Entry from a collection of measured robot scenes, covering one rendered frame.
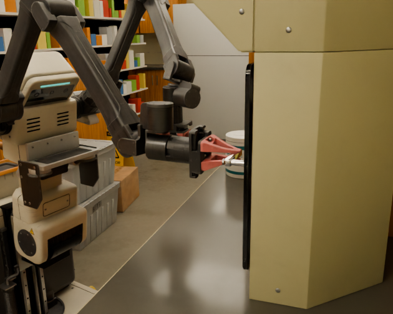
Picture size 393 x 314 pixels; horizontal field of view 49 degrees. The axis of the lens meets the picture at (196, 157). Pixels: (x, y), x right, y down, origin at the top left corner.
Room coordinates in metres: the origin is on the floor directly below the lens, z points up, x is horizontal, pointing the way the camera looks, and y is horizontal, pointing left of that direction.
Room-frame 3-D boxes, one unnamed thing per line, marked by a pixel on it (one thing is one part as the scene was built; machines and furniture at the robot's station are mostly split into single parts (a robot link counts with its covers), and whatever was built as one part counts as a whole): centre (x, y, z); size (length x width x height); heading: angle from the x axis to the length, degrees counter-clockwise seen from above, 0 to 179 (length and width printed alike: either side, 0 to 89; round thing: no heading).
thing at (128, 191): (3.60, 0.72, 0.14); 0.41 x 0.32 x 0.28; 167
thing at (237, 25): (0.91, -0.10, 1.46); 0.32 x 0.11 x 0.10; 161
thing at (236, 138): (1.52, -0.17, 1.02); 0.13 x 0.13 x 0.15
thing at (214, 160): (0.87, -0.05, 1.20); 0.09 x 0.07 x 0.07; 69
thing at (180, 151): (0.90, 0.02, 1.20); 0.07 x 0.07 x 0.10; 69
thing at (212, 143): (0.87, -0.05, 1.20); 0.09 x 0.07 x 0.07; 68
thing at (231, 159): (0.84, -0.09, 1.20); 0.10 x 0.05 x 0.03; 160
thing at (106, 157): (3.01, 0.88, 0.49); 0.60 x 0.42 x 0.33; 161
